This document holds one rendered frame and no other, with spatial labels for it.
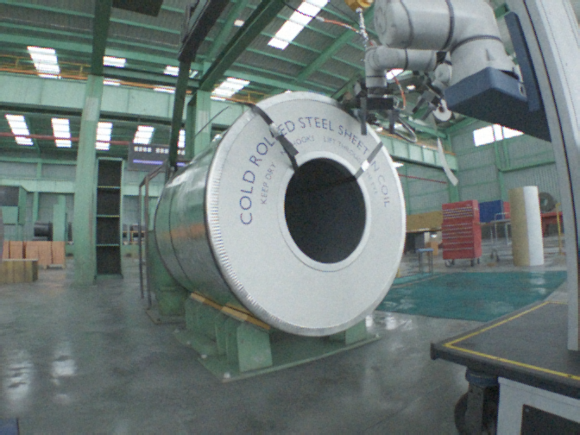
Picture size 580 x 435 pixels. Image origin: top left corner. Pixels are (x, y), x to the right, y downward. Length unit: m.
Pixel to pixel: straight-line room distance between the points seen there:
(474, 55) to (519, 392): 0.78
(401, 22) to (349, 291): 1.22
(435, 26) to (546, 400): 0.88
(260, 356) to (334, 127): 1.19
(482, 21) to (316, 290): 1.22
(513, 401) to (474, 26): 0.90
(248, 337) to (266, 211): 0.60
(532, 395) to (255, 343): 1.19
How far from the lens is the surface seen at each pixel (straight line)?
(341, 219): 1.87
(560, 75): 0.94
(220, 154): 1.33
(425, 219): 11.67
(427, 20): 0.91
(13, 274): 7.00
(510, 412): 0.85
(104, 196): 7.65
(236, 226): 1.30
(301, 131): 1.56
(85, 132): 6.12
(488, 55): 0.91
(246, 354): 1.60
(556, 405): 0.78
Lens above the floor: 0.62
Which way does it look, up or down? 7 degrees up
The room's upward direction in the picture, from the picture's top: 3 degrees counter-clockwise
